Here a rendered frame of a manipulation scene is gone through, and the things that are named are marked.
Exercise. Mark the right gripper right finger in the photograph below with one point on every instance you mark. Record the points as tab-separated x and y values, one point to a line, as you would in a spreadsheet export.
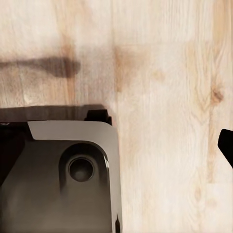
225	143

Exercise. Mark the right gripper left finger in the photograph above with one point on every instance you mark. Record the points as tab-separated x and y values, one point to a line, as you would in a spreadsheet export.
12	145

